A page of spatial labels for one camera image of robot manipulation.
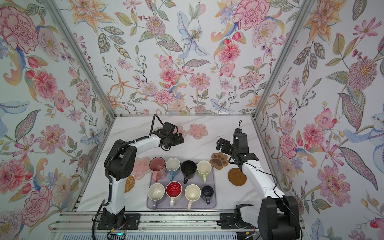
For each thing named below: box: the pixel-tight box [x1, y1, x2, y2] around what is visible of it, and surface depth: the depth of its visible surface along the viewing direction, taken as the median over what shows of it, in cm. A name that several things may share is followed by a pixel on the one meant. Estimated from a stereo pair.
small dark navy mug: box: [201, 185, 214, 205], surface depth 81 cm
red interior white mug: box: [165, 181, 183, 207], surface depth 80 cm
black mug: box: [181, 160, 197, 184], surface depth 86 cm
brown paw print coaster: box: [209, 152, 229, 170], surface depth 98 cm
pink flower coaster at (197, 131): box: [187, 123, 209, 140], surface depth 113 cm
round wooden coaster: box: [228, 167, 247, 186], surface depth 90 cm
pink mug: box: [149, 156, 167, 182], surface depth 85 cm
